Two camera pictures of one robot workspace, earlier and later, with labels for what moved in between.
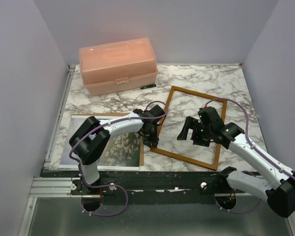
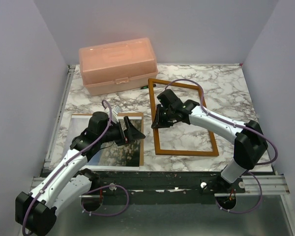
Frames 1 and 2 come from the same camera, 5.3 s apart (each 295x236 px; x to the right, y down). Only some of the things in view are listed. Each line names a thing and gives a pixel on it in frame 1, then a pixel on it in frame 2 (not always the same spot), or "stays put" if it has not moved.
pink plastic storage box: x=118 y=67 stays put
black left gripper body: x=151 y=137 -> x=115 y=133
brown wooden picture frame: x=155 y=149 -> x=214 y=152
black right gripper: x=190 y=123 -> x=158 y=121
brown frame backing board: x=142 y=149 stays put
